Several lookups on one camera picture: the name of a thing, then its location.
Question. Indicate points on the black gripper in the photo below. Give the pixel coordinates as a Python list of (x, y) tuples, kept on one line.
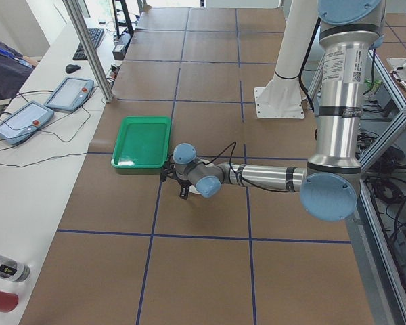
[(183, 187)]

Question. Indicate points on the white round bowl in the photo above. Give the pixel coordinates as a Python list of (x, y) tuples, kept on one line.
[(192, 188)]

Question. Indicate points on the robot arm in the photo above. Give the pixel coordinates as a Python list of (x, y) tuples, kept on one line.
[(329, 185)]

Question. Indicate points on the green plastic tray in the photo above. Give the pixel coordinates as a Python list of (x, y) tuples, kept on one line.
[(142, 145)]

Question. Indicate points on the far blue teach pendant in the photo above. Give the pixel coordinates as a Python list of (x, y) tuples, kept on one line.
[(70, 94)]

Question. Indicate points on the blue teach pendant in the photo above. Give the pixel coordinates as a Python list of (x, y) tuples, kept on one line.
[(70, 94), (23, 123)]

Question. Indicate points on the black computer mouse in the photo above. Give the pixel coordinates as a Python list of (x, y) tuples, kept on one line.
[(71, 68)]

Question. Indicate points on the near blue teach pendant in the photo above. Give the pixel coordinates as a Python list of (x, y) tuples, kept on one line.
[(23, 123)]

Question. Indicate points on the clear water bottle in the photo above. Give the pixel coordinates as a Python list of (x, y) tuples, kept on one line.
[(12, 270)]

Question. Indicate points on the seated person in blue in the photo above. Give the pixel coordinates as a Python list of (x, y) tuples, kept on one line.
[(15, 68)]

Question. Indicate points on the red bottle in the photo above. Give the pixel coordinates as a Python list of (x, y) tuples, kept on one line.
[(8, 301)]

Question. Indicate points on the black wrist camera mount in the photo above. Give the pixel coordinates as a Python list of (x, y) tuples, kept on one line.
[(167, 171)]

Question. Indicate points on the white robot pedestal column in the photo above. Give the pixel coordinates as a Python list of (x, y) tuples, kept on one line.
[(281, 97)]

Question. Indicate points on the aluminium frame post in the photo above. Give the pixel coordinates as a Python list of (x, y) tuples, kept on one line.
[(78, 21)]

